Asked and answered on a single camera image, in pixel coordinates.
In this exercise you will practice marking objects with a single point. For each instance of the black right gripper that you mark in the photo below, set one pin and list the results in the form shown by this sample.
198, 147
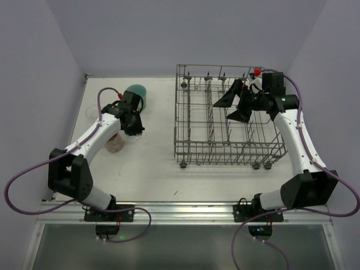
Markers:
244, 100

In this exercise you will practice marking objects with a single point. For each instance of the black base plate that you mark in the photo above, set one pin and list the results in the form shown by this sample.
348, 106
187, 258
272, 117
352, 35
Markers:
258, 215
116, 213

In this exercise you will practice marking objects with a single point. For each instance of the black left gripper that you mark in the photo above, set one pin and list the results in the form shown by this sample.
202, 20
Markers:
135, 130

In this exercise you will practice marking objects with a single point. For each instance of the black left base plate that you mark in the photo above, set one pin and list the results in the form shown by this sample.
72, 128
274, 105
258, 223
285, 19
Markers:
116, 213

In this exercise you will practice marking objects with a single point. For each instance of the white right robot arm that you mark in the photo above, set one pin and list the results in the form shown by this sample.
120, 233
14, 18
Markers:
309, 186

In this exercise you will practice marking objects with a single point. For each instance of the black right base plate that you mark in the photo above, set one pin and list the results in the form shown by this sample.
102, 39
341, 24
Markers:
258, 215

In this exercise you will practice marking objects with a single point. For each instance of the clear glass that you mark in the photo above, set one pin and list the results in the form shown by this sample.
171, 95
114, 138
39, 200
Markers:
92, 112
134, 138

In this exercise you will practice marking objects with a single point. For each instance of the aluminium mounting rail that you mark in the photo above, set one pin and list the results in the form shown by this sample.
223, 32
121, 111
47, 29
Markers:
183, 213

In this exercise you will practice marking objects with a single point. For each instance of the green ceramic mug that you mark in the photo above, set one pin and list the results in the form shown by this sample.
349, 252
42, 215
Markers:
142, 92

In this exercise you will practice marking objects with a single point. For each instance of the grey wire dish rack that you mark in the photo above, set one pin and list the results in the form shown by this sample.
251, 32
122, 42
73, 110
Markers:
202, 132

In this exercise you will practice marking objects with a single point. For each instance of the clear glass front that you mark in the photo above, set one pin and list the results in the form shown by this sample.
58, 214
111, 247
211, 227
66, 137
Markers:
92, 112

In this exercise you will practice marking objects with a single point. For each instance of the pink ceramic mug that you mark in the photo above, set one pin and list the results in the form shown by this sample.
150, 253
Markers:
115, 143

